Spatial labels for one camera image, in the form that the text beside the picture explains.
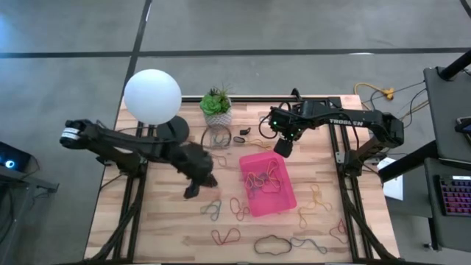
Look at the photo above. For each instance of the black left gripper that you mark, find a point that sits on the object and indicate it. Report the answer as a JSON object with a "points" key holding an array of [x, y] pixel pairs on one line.
{"points": [[195, 162]]}

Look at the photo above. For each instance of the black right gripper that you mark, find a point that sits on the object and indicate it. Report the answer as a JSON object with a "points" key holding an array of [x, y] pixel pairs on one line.
{"points": [[286, 133]]}

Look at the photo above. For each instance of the rubber bands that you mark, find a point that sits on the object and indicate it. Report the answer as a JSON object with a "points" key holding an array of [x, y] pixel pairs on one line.
{"points": [[272, 169]]}

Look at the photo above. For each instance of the yellow rubber band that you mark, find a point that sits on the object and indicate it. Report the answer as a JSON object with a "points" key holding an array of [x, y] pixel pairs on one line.
{"points": [[259, 144], [312, 206]]}

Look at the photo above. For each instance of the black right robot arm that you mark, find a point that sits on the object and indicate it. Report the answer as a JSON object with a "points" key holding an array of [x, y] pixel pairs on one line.
{"points": [[346, 119]]}

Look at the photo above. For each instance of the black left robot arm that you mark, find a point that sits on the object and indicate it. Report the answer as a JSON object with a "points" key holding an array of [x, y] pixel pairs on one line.
{"points": [[110, 141]]}

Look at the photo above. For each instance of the thin brown rubber band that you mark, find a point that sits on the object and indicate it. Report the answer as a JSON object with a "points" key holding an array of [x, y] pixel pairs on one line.
{"points": [[221, 159]]}

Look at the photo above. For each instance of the small black rubber band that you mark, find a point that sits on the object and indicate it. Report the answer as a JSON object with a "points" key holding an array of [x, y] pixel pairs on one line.
{"points": [[235, 139]]}

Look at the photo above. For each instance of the pink plastic bin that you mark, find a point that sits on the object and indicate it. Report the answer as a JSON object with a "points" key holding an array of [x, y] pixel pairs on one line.
{"points": [[272, 206]]}

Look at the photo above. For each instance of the large black rubber band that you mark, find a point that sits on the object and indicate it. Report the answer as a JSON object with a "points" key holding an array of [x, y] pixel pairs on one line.
{"points": [[257, 241]]}

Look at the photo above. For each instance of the small black clip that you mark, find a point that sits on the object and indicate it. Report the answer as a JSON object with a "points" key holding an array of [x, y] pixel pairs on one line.
{"points": [[245, 131]]}

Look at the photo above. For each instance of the green succulent in white pot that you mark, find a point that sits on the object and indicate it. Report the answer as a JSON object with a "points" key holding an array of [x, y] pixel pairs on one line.
{"points": [[217, 106]]}

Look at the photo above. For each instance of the white globe table lamp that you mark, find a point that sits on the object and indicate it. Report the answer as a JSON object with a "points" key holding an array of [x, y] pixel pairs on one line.
{"points": [[152, 96]]}

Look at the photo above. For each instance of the white paper sheet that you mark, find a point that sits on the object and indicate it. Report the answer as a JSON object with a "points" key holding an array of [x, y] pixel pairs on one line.
{"points": [[393, 186]]}

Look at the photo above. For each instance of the black metal beam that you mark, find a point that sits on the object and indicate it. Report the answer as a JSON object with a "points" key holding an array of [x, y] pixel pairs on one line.
{"points": [[408, 162]]}

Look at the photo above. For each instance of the black metal stand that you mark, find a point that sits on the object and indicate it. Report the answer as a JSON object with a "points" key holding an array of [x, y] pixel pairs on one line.
{"points": [[37, 184]]}

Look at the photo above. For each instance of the grey desk top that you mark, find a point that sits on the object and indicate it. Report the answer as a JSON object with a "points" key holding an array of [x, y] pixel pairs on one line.
{"points": [[447, 114], [434, 206]]}

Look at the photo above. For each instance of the black desk leg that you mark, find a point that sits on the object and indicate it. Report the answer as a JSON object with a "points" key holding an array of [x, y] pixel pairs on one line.
{"points": [[432, 235]]}

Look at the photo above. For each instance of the black phone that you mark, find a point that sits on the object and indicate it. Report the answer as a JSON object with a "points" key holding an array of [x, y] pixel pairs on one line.
{"points": [[464, 125]]}

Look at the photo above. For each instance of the backlit black keyboard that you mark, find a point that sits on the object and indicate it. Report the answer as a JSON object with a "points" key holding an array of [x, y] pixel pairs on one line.
{"points": [[456, 195]]}

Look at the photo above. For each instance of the black round pole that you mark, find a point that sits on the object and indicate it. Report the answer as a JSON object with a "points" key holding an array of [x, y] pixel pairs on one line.
{"points": [[456, 64]]}

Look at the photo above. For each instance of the black device with blue light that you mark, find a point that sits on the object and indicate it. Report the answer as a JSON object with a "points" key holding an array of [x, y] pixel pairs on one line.
{"points": [[11, 158]]}

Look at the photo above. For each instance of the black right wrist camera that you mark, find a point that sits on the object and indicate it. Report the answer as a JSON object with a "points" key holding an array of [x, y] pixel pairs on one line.
{"points": [[283, 148]]}

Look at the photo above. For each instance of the grey metal bracket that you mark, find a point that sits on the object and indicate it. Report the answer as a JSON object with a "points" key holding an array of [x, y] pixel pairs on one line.
{"points": [[340, 157]]}

